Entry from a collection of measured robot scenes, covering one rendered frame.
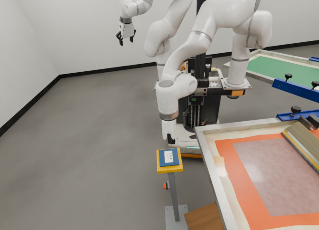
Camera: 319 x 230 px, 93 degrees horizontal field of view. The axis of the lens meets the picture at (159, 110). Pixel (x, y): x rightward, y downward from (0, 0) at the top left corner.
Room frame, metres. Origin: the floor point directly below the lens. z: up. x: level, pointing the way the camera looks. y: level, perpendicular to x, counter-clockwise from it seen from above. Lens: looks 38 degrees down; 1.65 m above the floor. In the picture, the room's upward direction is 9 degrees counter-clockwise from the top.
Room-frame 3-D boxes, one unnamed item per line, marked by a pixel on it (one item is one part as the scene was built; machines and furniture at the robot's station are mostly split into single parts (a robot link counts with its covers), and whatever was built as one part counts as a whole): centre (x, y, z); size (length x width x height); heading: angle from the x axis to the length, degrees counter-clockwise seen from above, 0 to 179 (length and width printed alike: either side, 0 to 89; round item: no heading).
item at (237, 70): (0.83, -0.50, 1.21); 0.16 x 0.13 x 0.15; 166
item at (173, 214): (0.47, -0.01, 0.48); 0.22 x 0.22 x 0.96; 87
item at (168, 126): (0.45, -0.03, 1.23); 0.10 x 0.08 x 0.11; 166
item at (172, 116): (0.46, -0.04, 1.29); 0.09 x 0.07 x 0.03; 166
